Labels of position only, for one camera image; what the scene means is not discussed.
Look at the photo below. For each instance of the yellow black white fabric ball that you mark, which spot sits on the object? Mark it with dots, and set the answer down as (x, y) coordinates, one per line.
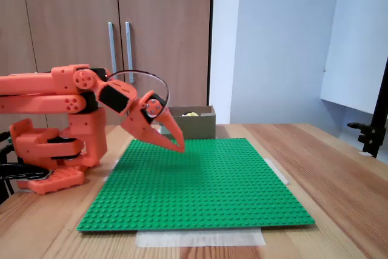
(191, 114)

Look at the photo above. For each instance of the brown cardboard box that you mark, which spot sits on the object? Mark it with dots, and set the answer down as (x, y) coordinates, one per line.
(197, 127)

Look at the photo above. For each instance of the translucent masking tape strip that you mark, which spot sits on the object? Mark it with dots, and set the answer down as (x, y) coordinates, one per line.
(280, 174)
(200, 239)
(106, 177)

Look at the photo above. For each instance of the green studded baseplate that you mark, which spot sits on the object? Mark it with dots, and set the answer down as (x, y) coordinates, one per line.
(197, 186)

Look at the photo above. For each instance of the black table clamp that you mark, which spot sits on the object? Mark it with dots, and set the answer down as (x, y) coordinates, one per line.
(18, 172)

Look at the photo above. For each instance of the black clamp stand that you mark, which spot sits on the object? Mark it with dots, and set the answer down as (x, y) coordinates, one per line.
(371, 137)

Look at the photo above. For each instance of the white wall panel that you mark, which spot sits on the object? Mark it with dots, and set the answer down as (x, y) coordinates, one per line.
(354, 59)

